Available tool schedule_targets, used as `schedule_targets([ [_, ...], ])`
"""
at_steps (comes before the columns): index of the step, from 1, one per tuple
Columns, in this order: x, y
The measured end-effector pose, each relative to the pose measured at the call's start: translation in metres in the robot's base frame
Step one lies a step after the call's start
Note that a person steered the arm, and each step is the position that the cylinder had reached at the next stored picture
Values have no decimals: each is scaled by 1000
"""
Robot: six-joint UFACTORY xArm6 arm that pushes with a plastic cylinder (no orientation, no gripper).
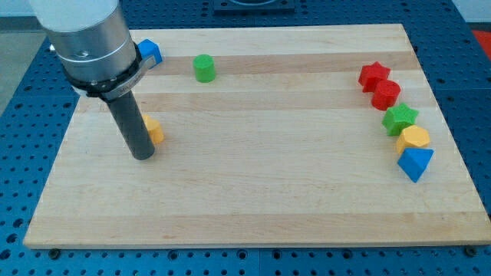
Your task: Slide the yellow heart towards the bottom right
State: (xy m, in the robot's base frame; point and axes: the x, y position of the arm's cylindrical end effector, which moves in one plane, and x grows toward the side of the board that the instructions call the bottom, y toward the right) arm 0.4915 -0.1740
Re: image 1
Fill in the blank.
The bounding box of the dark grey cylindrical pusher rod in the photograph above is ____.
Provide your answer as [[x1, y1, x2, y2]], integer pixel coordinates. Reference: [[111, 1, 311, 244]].
[[107, 91, 155, 160]]

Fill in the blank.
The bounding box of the yellow heart block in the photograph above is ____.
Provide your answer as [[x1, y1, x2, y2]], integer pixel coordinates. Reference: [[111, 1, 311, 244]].
[[143, 114, 165, 145]]

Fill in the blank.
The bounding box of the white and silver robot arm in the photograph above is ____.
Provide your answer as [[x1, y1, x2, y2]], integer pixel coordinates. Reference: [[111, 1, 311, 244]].
[[29, 0, 163, 160]]

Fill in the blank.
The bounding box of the blue cube block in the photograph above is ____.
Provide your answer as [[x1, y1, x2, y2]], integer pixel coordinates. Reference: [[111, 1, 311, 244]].
[[137, 38, 163, 65]]

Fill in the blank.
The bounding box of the green cylinder block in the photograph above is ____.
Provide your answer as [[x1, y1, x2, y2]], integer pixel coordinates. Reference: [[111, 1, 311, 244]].
[[193, 54, 216, 83]]

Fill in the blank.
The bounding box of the light wooden board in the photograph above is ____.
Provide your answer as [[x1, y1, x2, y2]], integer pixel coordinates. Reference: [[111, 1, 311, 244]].
[[24, 24, 490, 249]]

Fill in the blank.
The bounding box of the red star block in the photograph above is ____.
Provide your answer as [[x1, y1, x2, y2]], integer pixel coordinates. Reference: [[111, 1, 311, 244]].
[[358, 61, 391, 93]]

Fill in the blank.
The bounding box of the red cylinder block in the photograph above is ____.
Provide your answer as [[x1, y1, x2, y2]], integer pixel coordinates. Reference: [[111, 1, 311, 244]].
[[371, 80, 401, 111]]

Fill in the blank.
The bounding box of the green star block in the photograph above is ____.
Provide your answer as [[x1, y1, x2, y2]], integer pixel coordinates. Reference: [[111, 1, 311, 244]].
[[382, 103, 419, 136]]

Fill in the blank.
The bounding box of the yellow hexagon block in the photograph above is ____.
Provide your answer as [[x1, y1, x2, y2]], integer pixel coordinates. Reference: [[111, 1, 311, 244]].
[[396, 125, 430, 154]]

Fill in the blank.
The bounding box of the blue triangle block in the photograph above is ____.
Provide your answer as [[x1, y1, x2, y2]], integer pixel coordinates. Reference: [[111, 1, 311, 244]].
[[397, 148, 434, 182]]

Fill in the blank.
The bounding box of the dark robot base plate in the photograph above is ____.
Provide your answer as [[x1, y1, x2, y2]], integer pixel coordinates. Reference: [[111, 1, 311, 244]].
[[211, 0, 296, 14]]

